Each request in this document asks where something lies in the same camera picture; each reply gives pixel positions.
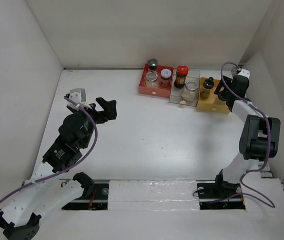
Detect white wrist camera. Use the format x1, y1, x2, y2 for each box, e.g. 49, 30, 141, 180
231, 67, 250, 79
66, 88, 88, 111

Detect black-cap white spice bottle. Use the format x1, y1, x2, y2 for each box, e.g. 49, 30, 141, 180
217, 90, 227, 105

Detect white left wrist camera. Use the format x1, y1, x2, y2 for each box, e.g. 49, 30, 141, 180
66, 88, 88, 111

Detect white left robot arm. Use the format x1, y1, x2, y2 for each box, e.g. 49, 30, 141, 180
0, 94, 117, 240

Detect yellow plastic bin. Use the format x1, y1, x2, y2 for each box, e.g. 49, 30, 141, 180
196, 77, 230, 115

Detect red plastic bin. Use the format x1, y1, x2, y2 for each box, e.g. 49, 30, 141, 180
138, 63, 174, 98

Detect black-cap brown spice bottle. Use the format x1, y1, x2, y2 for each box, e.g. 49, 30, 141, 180
199, 77, 214, 99

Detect silver-cap white spice shaker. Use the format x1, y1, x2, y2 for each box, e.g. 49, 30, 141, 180
147, 58, 158, 73

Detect red-lid dark sauce jar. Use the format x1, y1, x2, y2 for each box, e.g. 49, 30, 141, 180
174, 65, 189, 89

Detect clear plastic bin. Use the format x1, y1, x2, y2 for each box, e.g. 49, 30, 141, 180
169, 70, 200, 107

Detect silver-lid clear glass jar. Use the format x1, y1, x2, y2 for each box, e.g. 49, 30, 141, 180
145, 71, 158, 88

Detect white-lid small brown jar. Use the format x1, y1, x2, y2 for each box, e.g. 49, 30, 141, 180
160, 68, 172, 88

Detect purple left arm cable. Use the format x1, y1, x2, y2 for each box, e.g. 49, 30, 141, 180
0, 96, 99, 223

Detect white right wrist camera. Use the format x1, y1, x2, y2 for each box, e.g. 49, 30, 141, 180
231, 67, 250, 79

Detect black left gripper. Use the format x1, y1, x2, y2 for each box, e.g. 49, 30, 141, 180
72, 97, 116, 148

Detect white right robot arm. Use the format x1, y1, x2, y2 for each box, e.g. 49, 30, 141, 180
213, 74, 280, 201

